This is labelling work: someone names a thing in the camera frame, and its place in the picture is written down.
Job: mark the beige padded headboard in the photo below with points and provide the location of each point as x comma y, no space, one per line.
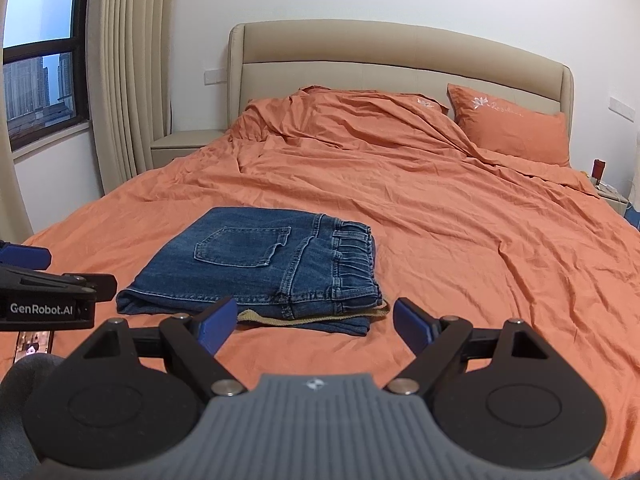
375,60

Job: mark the orange duvet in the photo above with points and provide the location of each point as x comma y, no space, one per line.
450,240

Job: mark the beige pleated curtain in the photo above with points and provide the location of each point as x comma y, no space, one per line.
12,185
130,75

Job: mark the beige nightstand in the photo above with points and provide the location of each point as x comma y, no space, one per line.
187,142

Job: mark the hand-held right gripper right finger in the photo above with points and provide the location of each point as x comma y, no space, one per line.
412,331

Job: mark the blue denim pants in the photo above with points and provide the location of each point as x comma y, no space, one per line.
240,270

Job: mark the orange embroidered pillow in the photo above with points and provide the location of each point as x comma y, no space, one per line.
520,135
400,101

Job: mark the white wall switch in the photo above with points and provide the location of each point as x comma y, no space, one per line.
622,108

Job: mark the white nightstand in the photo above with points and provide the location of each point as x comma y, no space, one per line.
611,194

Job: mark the smartphone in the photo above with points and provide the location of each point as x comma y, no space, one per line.
32,347

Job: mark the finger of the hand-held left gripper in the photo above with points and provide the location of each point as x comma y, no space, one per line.
80,285
25,256

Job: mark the white wall socket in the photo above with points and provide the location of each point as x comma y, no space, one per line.
212,77

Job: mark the dark framed window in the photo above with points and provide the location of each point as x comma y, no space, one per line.
40,60

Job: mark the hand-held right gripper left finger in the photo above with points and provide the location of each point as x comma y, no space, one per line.
217,326

